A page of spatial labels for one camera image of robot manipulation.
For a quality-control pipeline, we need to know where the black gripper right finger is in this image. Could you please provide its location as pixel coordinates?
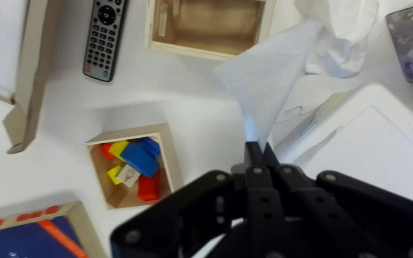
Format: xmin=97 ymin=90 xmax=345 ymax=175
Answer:
xmin=262 ymin=143 xmax=279 ymax=168

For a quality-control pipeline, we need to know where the open cardboard box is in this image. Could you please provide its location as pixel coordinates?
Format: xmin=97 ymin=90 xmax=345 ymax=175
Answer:
xmin=0 ymin=0 xmax=61 ymax=153

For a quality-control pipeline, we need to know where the black remote control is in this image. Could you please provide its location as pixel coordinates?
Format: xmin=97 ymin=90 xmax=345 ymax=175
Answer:
xmin=81 ymin=0 xmax=129 ymax=83

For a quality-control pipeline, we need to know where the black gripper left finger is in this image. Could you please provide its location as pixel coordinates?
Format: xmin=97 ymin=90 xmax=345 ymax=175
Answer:
xmin=243 ymin=142 xmax=264 ymax=166

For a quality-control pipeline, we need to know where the small box of coloured blocks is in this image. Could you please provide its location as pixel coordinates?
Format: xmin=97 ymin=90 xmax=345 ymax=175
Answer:
xmin=86 ymin=123 xmax=183 ymax=209

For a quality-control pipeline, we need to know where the white paper napkin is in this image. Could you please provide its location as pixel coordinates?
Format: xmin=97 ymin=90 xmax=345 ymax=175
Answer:
xmin=213 ymin=19 xmax=321 ymax=146

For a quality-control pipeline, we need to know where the wooden shape sorter house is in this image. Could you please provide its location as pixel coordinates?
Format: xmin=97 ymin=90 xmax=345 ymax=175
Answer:
xmin=144 ymin=0 xmax=276 ymax=62

